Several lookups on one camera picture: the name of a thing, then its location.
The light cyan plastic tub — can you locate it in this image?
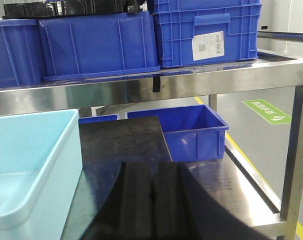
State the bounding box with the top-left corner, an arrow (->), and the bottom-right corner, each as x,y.
0,109 -> 83,240

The blue bin upper left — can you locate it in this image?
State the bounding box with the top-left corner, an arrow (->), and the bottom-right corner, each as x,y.
0,19 -> 46,88

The blue bin upper middle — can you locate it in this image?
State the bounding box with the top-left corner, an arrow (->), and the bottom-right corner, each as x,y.
38,11 -> 161,82

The stainless steel cart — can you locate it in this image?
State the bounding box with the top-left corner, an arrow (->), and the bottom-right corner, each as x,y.
0,31 -> 303,240

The black strap on shelf edge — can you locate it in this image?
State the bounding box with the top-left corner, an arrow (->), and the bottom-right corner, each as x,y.
152,75 -> 161,93

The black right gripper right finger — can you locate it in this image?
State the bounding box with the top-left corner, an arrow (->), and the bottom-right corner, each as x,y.
154,162 -> 268,240

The blue bin behind mat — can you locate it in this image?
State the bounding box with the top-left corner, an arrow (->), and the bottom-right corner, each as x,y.
78,114 -> 120,125

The black rubber mat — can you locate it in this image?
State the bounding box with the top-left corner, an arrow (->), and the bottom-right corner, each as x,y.
79,116 -> 172,203

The small blue bin lower shelf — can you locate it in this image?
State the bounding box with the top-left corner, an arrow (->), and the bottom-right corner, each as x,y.
125,104 -> 229,163

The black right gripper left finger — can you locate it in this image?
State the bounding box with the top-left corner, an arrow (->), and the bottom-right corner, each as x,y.
87,162 -> 152,240

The blue crate with label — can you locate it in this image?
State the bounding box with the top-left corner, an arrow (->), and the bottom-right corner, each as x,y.
147,0 -> 262,68

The white barcode label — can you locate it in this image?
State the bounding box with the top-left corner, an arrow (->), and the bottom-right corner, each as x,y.
191,31 -> 225,61

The black plastic tray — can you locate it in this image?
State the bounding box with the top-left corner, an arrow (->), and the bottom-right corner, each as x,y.
2,0 -> 145,20

